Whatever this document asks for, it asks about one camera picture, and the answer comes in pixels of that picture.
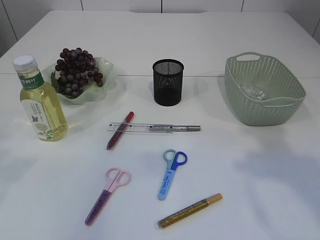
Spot yellow tea bottle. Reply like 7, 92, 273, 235
12, 55, 68, 142

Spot clear plastic ruler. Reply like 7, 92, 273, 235
107, 122, 173, 134

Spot clear plastic sheet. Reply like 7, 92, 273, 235
239, 83, 267, 101

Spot silver glitter marker pen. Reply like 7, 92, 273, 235
148, 124, 201, 133

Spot gold glitter marker pen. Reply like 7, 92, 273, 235
157, 193, 223, 229

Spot pink purple capped scissors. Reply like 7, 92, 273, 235
84, 167, 132, 226

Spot red marker pen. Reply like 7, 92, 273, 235
106, 111, 135, 150

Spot black mesh pen holder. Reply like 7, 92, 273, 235
152, 59, 184, 107

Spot purple grape bunch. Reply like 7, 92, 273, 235
53, 47, 104, 99

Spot green wavy glass plate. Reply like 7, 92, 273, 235
42, 55, 116, 105

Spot green plastic woven basket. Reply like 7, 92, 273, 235
224, 52, 306, 127

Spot blue capped scissors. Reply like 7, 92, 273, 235
157, 149, 188, 201

